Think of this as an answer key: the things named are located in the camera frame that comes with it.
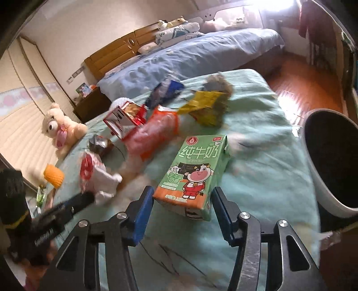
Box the blue snack bag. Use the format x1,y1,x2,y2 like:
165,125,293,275
145,80,185,109

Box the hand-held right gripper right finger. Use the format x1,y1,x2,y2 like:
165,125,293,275
210,187,326,291

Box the photo frame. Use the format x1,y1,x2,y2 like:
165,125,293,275
76,83,91,97

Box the brown wooden nightstand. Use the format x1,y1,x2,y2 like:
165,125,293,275
73,86,112,124

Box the grey brown crumpled wrapper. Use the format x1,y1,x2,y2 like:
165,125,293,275
202,72,235,97

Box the teal bed sheet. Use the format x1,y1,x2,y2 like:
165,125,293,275
52,68,321,291

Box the orange plastic wrapper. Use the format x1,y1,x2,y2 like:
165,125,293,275
124,105,181,161

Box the bed with blue blanket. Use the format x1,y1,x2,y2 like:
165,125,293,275
96,28,284,104

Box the white trash bin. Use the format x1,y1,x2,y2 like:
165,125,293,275
303,109,358,219

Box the yellow snack bag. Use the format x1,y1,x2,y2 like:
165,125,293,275
177,90,228,127

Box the white red paper wrapper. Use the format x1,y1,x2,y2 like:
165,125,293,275
80,150,123,206

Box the cream plush toy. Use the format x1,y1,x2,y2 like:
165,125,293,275
168,17,188,28

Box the grey crib rail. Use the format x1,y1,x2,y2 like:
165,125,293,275
186,4,263,31

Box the dark red hanging clothes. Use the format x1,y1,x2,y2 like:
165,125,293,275
299,0,326,38

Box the dark foil wrapper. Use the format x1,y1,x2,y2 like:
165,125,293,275
87,134,115,157

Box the white paper cupcake liner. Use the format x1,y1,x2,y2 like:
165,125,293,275
109,97,129,111

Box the red snack bag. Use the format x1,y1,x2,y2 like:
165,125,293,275
103,101,148,140

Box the white blue printed pillow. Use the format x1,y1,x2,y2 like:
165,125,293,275
155,22,202,45

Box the pale pink pillow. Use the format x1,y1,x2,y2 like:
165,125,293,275
137,43,163,55

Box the white radiator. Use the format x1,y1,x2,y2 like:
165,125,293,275
308,36,336,73

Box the cream teddy bear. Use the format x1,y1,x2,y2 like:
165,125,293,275
42,103,88,158

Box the wooden headboard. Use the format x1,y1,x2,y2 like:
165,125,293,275
84,22,164,81

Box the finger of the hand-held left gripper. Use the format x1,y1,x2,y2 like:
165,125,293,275
56,193,96,217

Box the white wall switch panel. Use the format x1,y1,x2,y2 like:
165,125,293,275
66,66,85,83

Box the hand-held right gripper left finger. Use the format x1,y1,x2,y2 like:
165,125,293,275
38,185,155,291

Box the green plastic wrapper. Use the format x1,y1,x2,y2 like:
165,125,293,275
36,186,47,208

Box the white sliding door wardrobe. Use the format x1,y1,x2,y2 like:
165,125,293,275
0,36,76,191

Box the green milk carton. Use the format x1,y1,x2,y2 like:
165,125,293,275
152,134,230,222

